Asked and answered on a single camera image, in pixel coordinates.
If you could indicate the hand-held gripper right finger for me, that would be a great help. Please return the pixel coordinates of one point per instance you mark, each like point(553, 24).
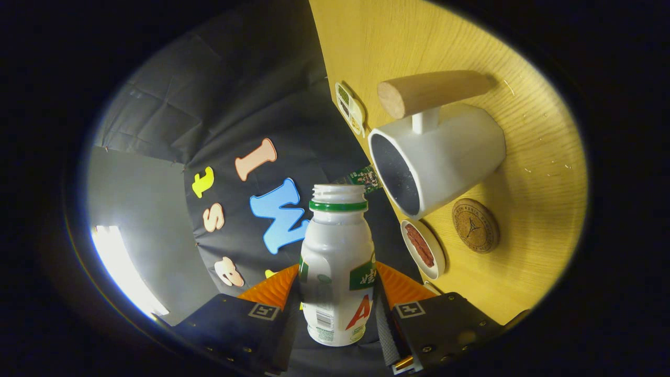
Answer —
point(445, 324)

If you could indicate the bright ceiling light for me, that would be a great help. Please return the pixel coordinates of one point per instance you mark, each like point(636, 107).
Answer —
point(125, 272)

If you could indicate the round cork coaster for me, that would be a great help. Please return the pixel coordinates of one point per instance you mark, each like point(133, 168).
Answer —
point(475, 226)

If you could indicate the white juice bottle green collar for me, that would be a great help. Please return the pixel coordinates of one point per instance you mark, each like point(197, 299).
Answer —
point(335, 251)

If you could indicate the round plate with red food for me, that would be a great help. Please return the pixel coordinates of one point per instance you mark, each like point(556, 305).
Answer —
point(434, 251)

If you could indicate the white divided tray with beans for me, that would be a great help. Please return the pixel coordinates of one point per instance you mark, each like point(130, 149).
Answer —
point(350, 109)

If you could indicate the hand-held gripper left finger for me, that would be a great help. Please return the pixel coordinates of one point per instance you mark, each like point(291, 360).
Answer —
point(230, 324)

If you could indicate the black backdrop cloth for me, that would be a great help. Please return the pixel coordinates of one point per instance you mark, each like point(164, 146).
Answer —
point(235, 94)

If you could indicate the wooden table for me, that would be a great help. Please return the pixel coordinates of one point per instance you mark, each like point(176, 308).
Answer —
point(398, 42)

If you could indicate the clear plastic water bottle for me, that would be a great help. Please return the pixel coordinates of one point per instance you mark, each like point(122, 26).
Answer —
point(366, 178)

